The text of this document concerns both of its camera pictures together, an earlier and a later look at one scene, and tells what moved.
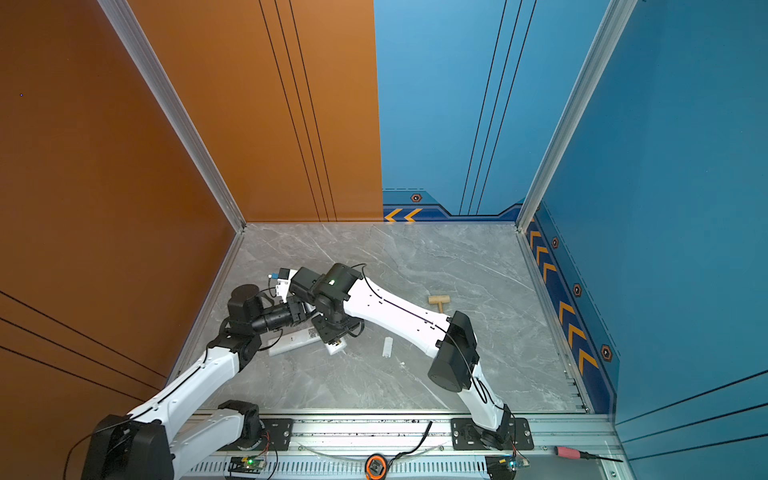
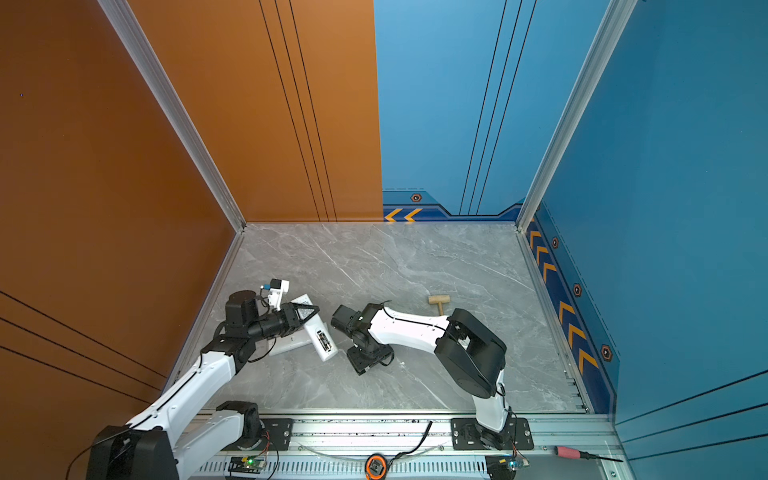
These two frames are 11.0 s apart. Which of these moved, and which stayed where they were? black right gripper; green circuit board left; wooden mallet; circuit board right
Moved: black right gripper
Stayed: green circuit board left; circuit board right; wooden mallet
